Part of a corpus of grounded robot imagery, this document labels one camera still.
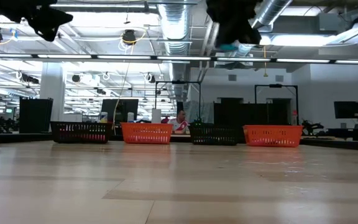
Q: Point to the long LED light bar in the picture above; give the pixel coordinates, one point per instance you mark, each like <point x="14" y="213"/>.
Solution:
<point x="166" y="58"/>

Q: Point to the white bottle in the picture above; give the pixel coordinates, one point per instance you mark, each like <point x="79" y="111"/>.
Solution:
<point x="130" y="117"/>

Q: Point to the orange plastic basket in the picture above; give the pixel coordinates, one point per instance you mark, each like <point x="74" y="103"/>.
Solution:
<point x="146" y="133"/>
<point x="272" y="136"/>

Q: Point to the black gantry frame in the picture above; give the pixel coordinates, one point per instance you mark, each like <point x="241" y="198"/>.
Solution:
<point x="275" y="85"/>
<point x="179" y="82"/>

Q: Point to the black folded panel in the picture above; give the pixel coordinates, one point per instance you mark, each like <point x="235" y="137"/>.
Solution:
<point x="36" y="115"/>

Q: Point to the black wall monitor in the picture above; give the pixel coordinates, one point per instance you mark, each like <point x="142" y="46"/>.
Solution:
<point x="346" y="109"/>

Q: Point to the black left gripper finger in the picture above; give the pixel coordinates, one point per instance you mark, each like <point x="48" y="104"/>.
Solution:
<point x="59" y="18"/>

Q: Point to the black plastic basket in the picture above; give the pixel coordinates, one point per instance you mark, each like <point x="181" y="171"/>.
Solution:
<point x="82" y="132"/>
<point x="213" y="135"/>

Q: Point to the black desktop monitor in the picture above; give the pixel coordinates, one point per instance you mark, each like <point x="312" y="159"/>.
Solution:
<point x="120" y="109"/>

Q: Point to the person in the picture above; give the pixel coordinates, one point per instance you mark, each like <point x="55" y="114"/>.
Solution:
<point x="180" y="121"/>

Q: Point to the ribbed silver ceiling duct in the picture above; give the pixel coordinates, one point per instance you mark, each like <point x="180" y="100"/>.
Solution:
<point x="269" y="12"/>
<point x="174" y="28"/>

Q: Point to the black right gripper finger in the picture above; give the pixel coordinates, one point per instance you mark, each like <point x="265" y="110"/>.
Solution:
<point x="250" y="32"/>
<point x="227" y="35"/>

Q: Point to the black room divider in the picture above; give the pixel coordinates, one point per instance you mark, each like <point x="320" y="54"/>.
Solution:
<point x="244" y="113"/>

